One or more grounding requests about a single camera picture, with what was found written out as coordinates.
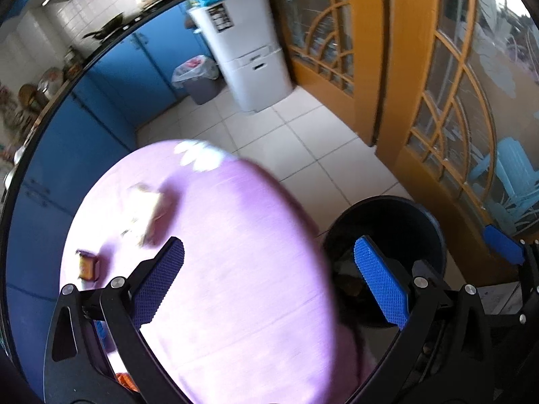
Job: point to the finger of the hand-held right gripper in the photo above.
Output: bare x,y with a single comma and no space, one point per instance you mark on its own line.
503,246

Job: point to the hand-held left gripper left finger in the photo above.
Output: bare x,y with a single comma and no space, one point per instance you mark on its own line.
162,286

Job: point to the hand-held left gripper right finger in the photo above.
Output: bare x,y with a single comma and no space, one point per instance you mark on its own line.
383,286

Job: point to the black round trash bin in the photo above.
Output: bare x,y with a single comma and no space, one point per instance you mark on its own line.
379,214

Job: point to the beige snack packet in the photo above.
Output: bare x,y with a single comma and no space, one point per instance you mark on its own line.
147,214

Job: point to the orange wrapper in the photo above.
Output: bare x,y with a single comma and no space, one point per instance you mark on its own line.
125,382

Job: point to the light blue plastic chair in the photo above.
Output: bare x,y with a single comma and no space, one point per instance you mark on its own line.
511,164

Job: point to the blue base cabinets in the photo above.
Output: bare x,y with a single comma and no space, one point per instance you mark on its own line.
105,105

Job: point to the grey bin with plastic liner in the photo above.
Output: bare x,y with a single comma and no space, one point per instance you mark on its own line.
202,88

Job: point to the wooden glass sliding door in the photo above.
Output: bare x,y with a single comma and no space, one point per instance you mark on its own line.
366,50
412,50

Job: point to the round wooden board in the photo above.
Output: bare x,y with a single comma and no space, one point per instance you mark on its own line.
28,96

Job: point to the grey white storage cabinet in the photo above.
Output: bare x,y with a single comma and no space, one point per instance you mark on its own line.
248,50

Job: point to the black wok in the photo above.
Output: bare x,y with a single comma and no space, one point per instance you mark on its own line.
107,27

